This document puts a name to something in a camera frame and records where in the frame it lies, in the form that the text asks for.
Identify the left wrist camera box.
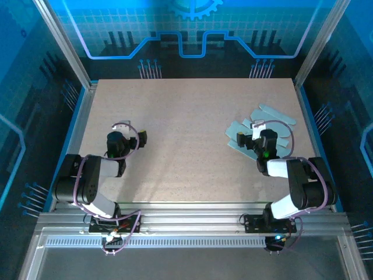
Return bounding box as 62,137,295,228
112,120,132,138

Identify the light blue cloth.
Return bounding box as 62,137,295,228
226,103,297,161

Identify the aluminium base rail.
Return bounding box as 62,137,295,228
34,201,349,234

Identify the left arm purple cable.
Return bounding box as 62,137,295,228
72,122,143,256

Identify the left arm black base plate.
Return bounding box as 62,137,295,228
88,214,143,234

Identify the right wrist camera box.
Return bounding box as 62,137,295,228
250,119,266,139

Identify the aluminium frame post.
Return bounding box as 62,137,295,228
32,0,98,90
293,0,353,88

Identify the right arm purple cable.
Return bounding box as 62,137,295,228
252,119,329,253

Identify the slotted grey cable duct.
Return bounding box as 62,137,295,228
45,237,270,249

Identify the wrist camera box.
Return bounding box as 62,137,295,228
250,119,266,139
112,120,132,138

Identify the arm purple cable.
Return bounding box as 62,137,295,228
72,122,143,256
252,119,329,253

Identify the aluminium table side rail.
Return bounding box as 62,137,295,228
49,81,98,212
294,81,336,212

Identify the black base connector module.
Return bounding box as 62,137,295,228
263,235,288,254
101,232,124,249

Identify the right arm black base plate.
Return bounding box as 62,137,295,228
242,213,298,234

